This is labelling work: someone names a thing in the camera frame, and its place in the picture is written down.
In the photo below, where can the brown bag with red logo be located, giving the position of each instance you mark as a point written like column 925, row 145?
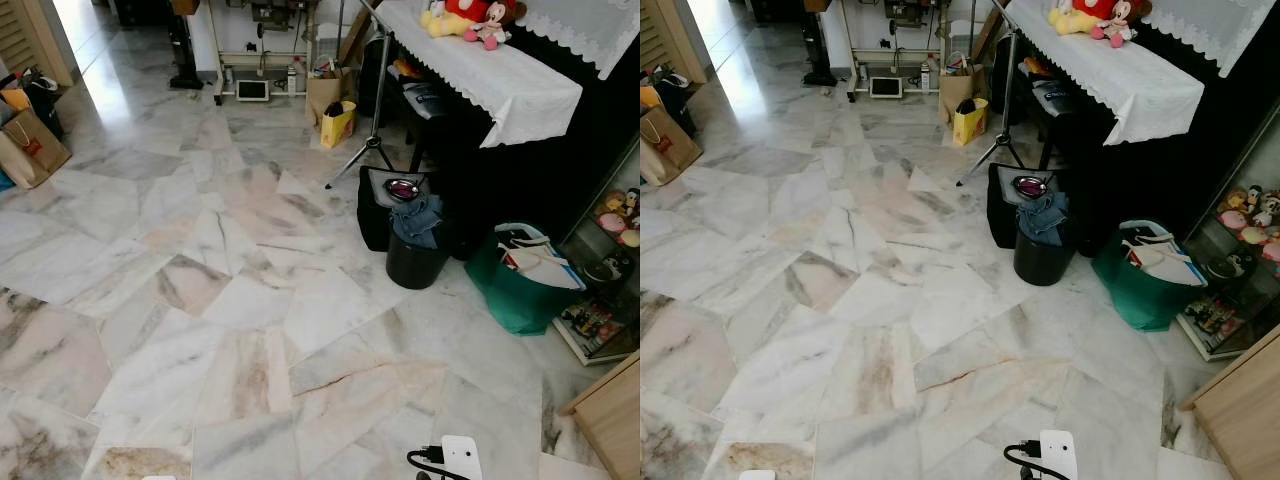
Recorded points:
column 30, row 150
column 665, row 148

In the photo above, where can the black upright piano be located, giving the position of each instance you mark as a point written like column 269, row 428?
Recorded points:
column 540, row 170
column 1150, row 170

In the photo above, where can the green fabric bag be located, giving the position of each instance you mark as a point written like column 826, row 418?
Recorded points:
column 510, row 300
column 1135, row 295

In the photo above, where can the black shopping bag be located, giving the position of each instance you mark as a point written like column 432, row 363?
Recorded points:
column 680, row 100
column 45, row 100

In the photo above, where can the light wood cabinet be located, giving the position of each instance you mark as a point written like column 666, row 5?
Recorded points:
column 610, row 430
column 1245, row 410

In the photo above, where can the wooden louvre door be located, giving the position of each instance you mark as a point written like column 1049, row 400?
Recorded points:
column 660, row 30
column 25, row 35

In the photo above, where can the white scalloped lace cloth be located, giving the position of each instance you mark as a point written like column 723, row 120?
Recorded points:
column 580, row 30
column 1210, row 30

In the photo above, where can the blue denim cloth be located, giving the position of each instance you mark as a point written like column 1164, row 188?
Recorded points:
column 418, row 220
column 1045, row 217

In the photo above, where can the long white lace cloth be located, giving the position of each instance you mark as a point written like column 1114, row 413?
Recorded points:
column 1110, row 75
column 480, row 80

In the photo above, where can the black round bin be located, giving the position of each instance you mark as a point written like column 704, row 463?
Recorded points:
column 1040, row 262
column 415, row 265

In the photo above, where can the purple oval dish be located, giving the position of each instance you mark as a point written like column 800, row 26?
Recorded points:
column 1030, row 185
column 402, row 188

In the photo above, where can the black upright vacuum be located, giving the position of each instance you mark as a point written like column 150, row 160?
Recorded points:
column 818, row 55
column 183, row 60

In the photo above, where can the black piano bench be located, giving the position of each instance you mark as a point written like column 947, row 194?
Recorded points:
column 1050, row 97
column 420, row 100

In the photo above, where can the red Minnie Mouse plush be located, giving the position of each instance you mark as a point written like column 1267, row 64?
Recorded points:
column 485, row 20
column 1115, row 18

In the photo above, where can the black square bag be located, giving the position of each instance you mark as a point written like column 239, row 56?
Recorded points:
column 1000, row 210
column 372, row 215

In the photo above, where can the yellow plush toy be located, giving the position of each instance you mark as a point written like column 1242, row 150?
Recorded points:
column 1068, row 18
column 440, row 22

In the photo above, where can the black tripod stand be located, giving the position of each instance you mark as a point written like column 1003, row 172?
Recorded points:
column 380, row 90
column 1008, row 90

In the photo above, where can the yellow paper bag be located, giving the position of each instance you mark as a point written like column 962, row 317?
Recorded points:
column 338, row 125
column 969, row 122

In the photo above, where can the plain brown paper bag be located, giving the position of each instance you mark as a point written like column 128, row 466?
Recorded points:
column 956, row 92
column 322, row 95

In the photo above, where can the sewing machine table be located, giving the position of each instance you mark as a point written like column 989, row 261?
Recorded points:
column 262, row 12
column 905, row 10

